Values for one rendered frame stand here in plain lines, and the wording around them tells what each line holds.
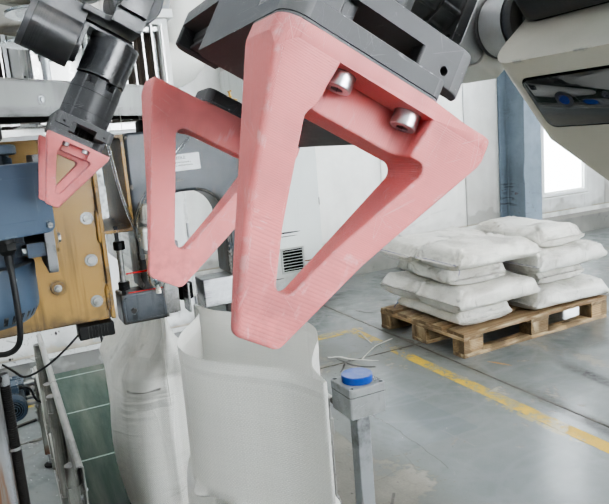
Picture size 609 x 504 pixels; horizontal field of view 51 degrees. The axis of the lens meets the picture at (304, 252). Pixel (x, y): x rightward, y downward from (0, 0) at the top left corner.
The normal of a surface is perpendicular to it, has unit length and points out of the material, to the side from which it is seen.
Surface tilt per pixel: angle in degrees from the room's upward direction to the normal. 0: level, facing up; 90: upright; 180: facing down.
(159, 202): 87
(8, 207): 90
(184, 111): 87
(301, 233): 90
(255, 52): 82
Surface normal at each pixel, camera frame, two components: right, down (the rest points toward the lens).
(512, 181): -0.90, 0.15
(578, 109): -0.63, 0.74
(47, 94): 0.90, 0.00
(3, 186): 0.77, 0.05
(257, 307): 0.37, 0.29
